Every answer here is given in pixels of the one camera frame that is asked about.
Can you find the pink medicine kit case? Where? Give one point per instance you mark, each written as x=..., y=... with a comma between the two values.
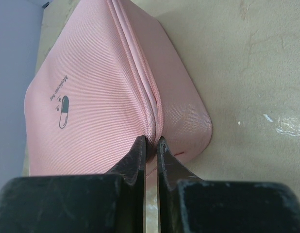
x=111, y=76

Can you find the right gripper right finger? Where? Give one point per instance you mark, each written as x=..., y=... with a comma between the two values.
x=170, y=170

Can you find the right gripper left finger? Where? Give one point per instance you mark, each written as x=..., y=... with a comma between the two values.
x=133, y=164

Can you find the aluminium left rail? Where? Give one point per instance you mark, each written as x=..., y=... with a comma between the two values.
x=45, y=5

